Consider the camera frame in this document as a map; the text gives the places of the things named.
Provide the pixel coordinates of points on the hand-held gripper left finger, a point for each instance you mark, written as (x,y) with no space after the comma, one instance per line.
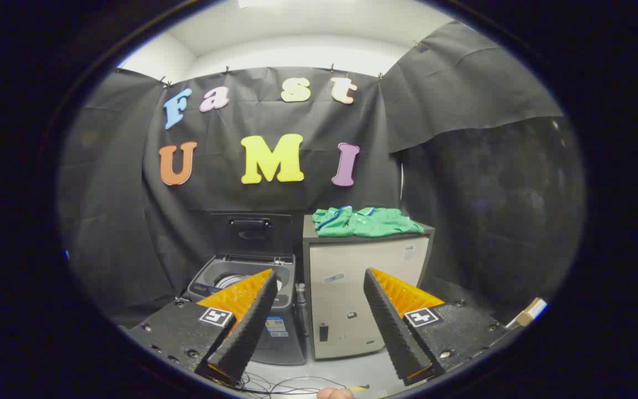
(247,327)

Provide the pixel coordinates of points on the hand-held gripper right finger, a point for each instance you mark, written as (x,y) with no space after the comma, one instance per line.
(394,327)

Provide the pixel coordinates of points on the dark grey washing machine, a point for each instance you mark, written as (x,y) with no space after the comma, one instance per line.
(291,349)

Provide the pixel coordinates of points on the green polo shirt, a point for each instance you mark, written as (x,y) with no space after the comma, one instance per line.
(374,223)

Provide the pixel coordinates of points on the beige cabinet with grey top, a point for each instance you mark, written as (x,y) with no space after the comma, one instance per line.
(341,266)

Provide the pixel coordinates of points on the cardboard piece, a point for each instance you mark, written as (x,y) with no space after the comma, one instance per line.
(528,315)

